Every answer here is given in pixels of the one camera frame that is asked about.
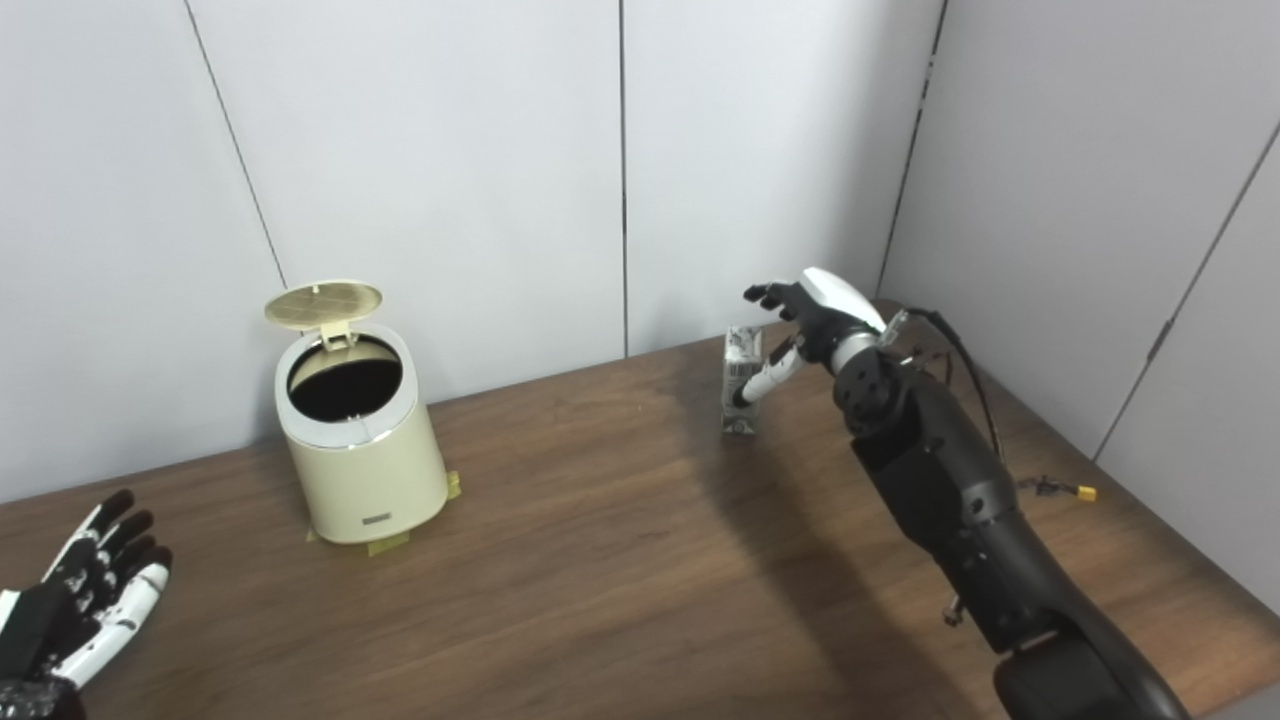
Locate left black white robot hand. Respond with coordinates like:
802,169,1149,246
0,489,174,720

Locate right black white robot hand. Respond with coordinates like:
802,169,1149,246
733,267,889,409

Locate white green milk carton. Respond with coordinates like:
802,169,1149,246
721,325,764,437

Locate round cream bin lid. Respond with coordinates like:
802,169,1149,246
264,281,384,351

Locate cream-colored bin body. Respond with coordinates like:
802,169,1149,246
275,325,450,546

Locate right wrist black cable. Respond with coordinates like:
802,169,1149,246
885,308,1006,466

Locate thin cable with yellow connector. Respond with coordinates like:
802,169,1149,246
1018,476,1098,503

